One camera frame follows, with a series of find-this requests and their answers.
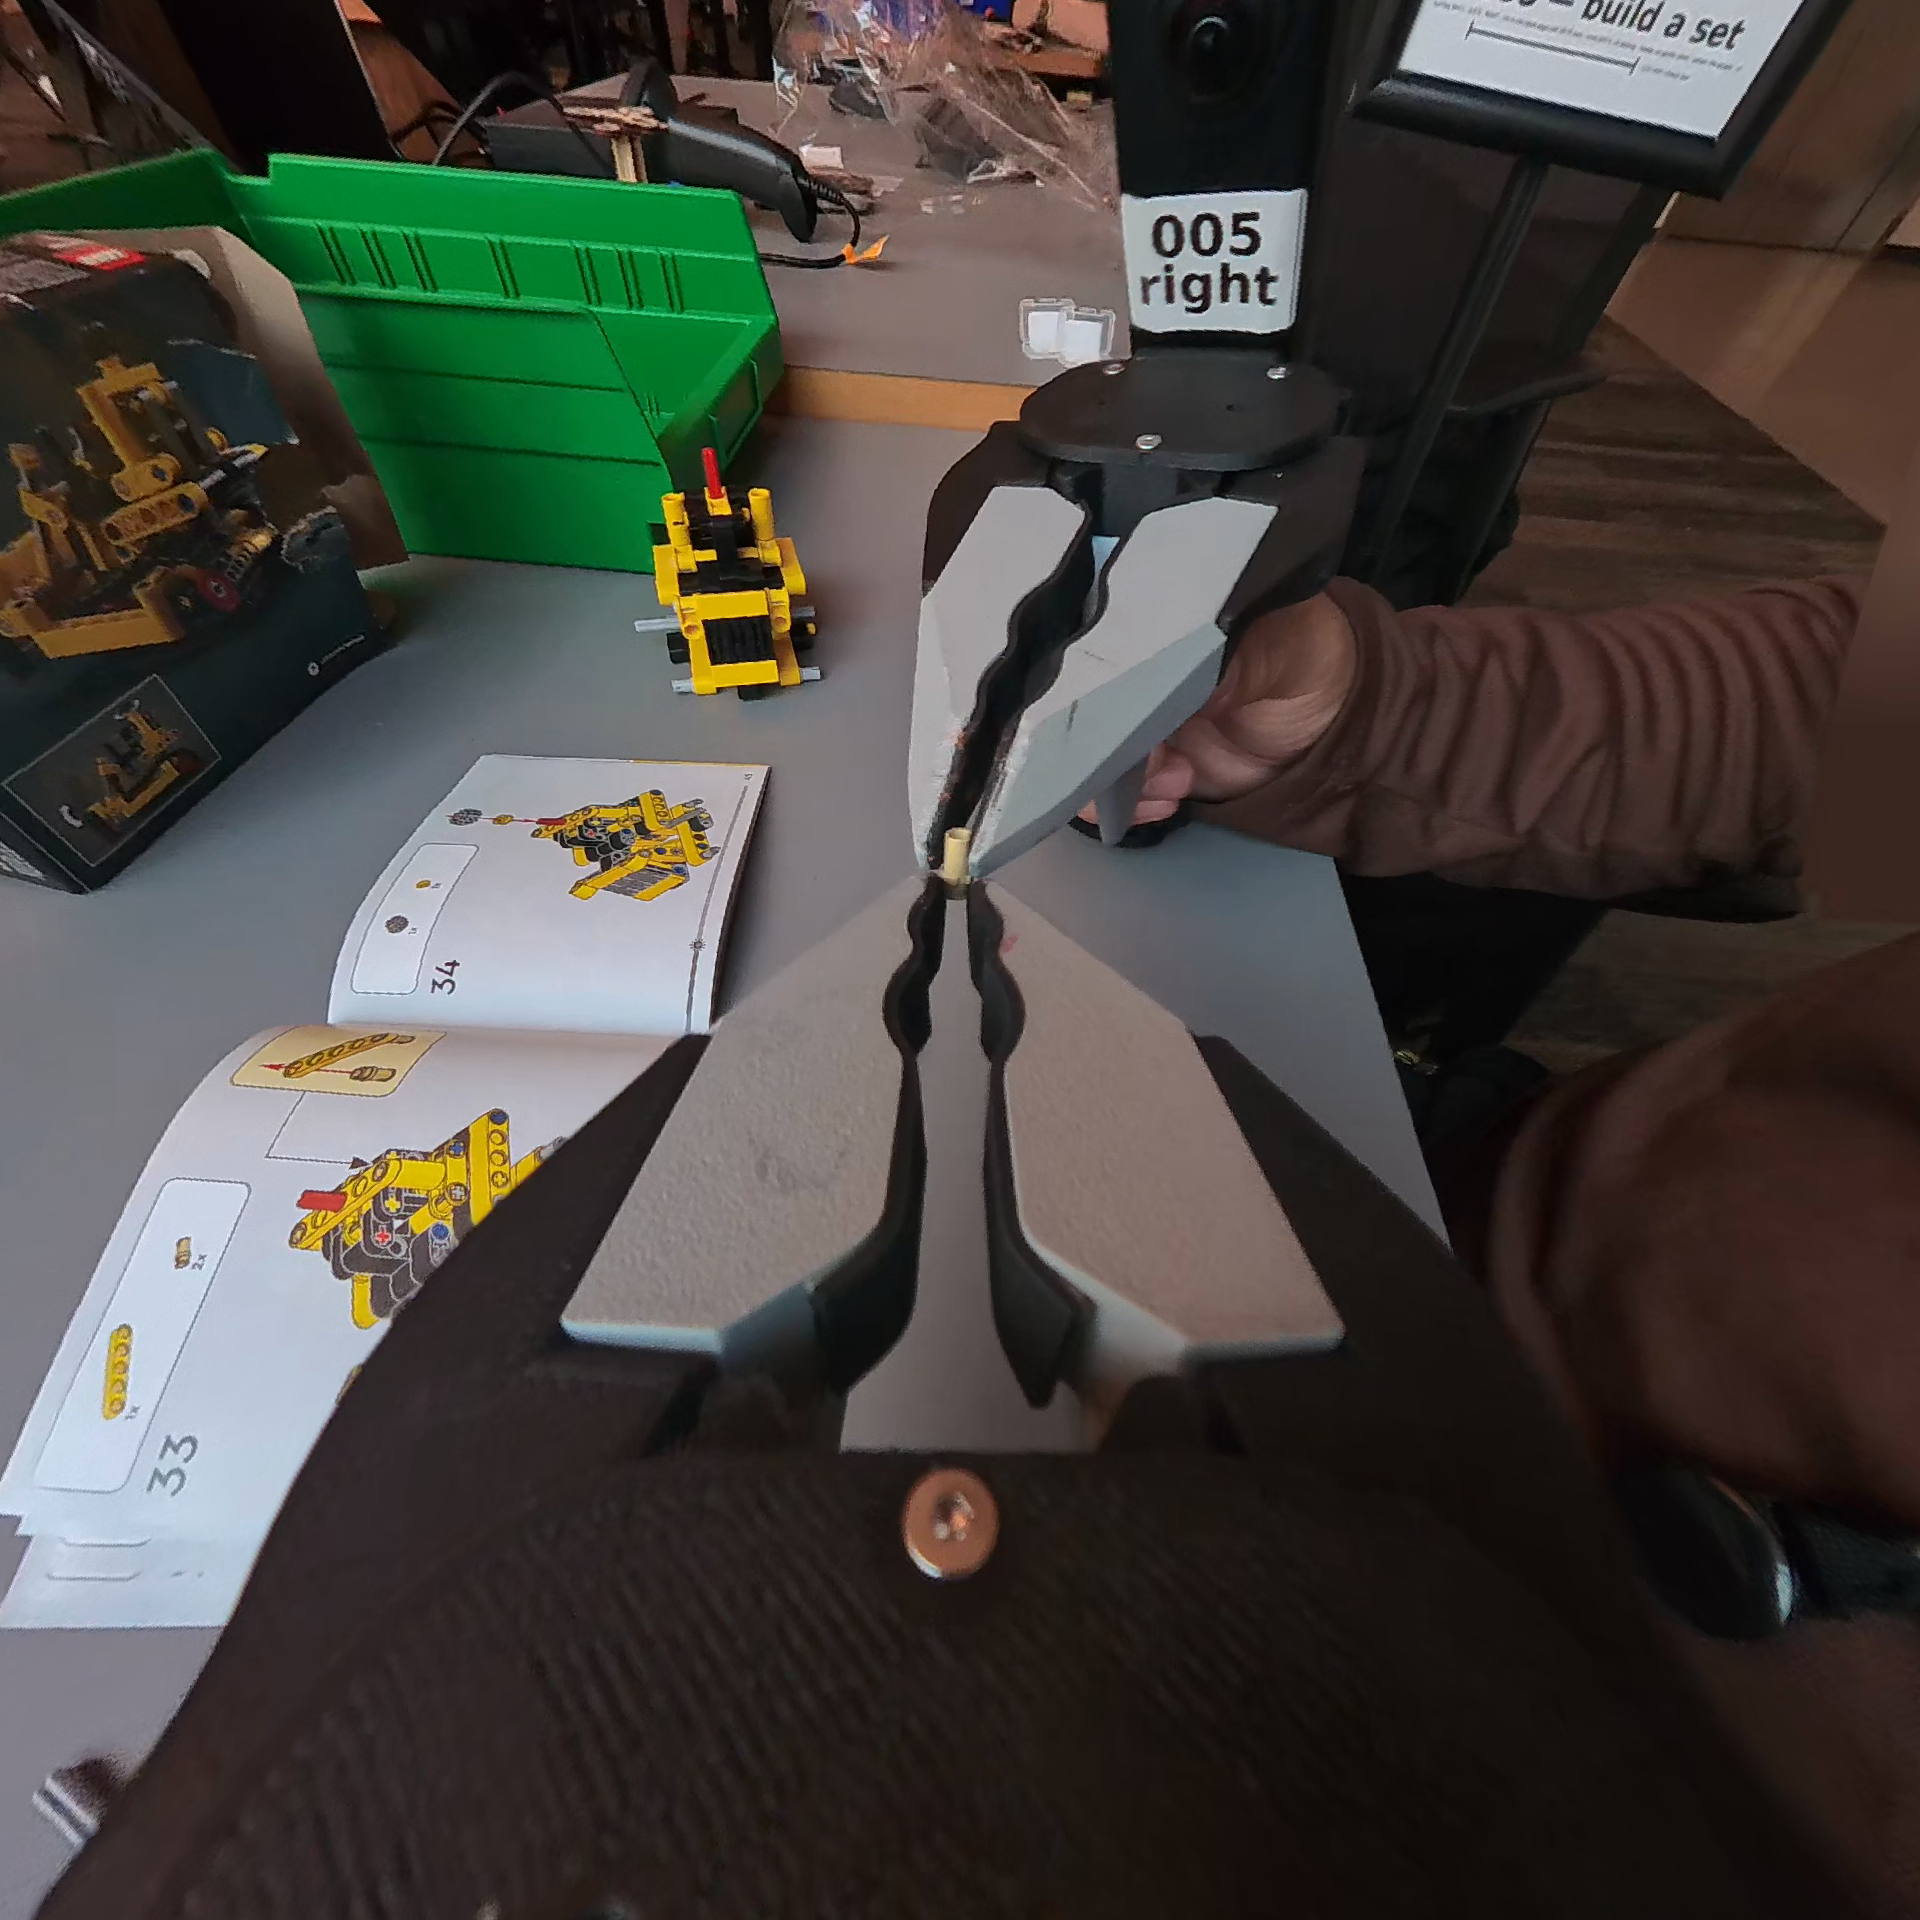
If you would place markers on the small clear plastic case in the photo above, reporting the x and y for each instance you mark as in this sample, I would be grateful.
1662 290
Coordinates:
1069 333

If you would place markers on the yellow black lego model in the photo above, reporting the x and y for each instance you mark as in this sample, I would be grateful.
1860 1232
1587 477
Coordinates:
735 601

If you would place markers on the lego instruction booklet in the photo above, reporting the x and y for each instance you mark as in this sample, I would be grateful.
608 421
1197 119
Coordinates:
571 930

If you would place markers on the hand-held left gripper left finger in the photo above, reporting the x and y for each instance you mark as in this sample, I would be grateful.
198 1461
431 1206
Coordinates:
751 1171

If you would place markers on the green plastic bin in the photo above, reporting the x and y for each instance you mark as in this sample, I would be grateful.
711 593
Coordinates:
494 375

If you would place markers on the person's right forearm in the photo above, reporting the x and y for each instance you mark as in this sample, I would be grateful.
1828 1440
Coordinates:
1575 720

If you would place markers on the person's right hand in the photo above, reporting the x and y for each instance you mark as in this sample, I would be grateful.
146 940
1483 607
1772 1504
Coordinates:
1260 705

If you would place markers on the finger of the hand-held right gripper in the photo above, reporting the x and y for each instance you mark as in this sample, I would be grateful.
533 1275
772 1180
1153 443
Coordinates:
1154 630
961 601

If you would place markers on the crumpled clear plastic wrap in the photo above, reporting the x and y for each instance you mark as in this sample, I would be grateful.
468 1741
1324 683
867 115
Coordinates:
975 105

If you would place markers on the dark lego set box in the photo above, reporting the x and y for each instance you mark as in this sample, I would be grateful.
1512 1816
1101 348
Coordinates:
151 495

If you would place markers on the black barcode scanner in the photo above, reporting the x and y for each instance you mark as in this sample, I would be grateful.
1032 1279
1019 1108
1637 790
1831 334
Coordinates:
720 151

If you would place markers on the small tan lego pin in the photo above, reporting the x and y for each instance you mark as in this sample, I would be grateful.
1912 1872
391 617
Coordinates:
954 871

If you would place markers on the person's left forearm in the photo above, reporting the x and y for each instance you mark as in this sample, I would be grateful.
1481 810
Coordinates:
1725 1231

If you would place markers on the black framed sign on stand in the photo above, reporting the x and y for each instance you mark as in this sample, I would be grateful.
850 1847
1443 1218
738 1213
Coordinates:
1575 44

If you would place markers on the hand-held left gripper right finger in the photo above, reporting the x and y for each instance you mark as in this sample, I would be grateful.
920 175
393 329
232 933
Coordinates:
1154 1185

